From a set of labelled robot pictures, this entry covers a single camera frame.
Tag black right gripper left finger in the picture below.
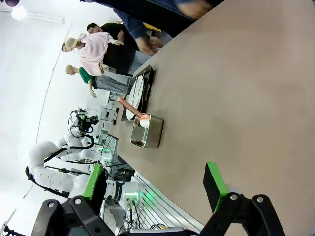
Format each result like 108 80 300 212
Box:
31 163 116 236

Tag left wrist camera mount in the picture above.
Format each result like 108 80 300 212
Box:
70 108 92 135

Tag dark brown plastic tray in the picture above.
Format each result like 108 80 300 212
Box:
120 64 156 121

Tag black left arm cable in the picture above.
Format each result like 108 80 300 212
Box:
43 134 95 163

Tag white storage box with handle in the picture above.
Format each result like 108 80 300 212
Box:
100 106 120 122

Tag right forearm in denim sleeve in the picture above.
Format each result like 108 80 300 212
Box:
115 9 151 49

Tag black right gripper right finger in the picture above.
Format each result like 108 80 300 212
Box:
196 161 286 236

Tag pink handled scraper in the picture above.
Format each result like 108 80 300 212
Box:
117 97 151 128

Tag white round plate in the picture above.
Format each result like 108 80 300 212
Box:
127 75 145 111

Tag grey wire rack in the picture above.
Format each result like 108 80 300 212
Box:
99 134 119 163

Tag mannequin in green shirt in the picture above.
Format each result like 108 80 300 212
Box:
65 64 132 99

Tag person's right hand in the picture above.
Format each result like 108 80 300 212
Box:
137 36 164 56

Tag person's left hand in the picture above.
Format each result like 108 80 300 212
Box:
176 0 214 19

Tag rectangular metal tin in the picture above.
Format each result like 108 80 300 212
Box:
129 115 164 149

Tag person in denim jacket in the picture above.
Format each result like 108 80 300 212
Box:
93 0 224 37

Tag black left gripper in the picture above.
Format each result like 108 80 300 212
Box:
80 114 99 128

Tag person with glasses black top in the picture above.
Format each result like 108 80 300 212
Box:
86 22 138 74

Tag person in pink hoodie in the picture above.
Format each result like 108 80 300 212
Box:
61 32 116 77

